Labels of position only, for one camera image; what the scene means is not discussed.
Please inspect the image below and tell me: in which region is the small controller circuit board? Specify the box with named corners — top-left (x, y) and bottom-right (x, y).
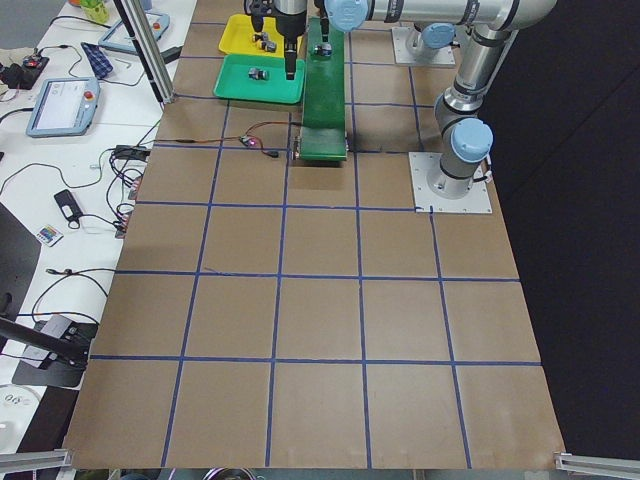
top-left (239, 135), bottom-right (262, 148)

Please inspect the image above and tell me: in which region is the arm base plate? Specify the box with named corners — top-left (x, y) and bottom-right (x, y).
top-left (408, 152), bottom-right (492, 215)
top-left (391, 23), bottom-right (456, 68)

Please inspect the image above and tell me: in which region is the blue plaid cloth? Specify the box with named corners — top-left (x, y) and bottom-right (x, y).
top-left (81, 42), bottom-right (114, 80)

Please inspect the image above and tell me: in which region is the yellow push button switch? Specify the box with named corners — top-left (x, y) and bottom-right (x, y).
top-left (253, 32), bottom-right (269, 43)

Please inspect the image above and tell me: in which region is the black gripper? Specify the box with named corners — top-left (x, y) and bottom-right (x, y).
top-left (320, 15), bottom-right (329, 43)
top-left (243, 0), bottom-right (306, 81)

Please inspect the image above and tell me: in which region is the aluminium frame post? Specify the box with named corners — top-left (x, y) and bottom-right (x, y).
top-left (114, 0), bottom-right (175, 105)

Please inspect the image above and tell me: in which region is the red black power cable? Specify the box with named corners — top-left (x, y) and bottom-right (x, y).
top-left (152, 119), bottom-right (301, 159)

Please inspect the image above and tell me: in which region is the green plastic tray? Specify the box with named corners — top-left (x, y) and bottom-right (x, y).
top-left (213, 54), bottom-right (306, 104)

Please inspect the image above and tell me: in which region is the green push button switch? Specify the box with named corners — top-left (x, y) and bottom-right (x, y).
top-left (247, 68), bottom-right (269, 81)

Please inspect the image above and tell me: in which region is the green conveyor belt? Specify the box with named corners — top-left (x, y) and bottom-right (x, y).
top-left (296, 17), bottom-right (347, 161)

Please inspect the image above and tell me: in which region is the yellow plastic tray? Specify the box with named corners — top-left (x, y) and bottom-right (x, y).
top-left (218, 13), bottom-right (284, 58)

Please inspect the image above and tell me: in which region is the blue teach pendant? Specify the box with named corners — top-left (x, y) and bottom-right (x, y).
top-left (97, 12), bottom-right (172, 55)
top-left (26, 77), bottom-right (101, 138)

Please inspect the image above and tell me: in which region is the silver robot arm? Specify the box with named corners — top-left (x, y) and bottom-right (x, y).
top-left (314, 0), bottom-right (556, 199)
top-left (329, 14), bottom-right (456, 58)

